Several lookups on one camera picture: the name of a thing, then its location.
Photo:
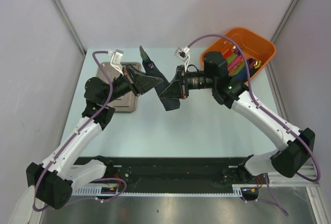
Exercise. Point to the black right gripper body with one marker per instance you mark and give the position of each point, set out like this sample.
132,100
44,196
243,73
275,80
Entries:
185,86

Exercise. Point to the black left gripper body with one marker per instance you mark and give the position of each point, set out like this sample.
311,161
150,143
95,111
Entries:
130,80

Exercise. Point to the black paper napkin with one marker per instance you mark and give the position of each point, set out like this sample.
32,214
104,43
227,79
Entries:
152,70

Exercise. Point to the iridescent rainbow fork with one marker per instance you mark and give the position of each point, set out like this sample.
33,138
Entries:
146,58

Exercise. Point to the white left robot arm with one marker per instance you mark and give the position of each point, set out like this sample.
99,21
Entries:
54,179

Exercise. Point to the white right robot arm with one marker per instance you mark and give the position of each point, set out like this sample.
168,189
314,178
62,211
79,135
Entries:
293,145

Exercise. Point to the green rolled napkin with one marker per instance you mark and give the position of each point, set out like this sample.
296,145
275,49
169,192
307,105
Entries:
231,58

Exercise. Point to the blue rolled napkin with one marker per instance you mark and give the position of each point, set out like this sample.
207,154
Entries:
242,76

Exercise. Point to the silver metal tray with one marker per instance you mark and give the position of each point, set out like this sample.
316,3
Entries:
126,103

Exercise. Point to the orange plastic bin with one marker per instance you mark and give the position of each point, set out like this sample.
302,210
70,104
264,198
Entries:
252,44

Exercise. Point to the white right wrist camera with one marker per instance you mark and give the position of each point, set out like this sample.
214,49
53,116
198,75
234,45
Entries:
184,55

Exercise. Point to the aluminium frame profile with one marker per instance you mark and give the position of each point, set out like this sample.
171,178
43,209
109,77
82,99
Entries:
278,180

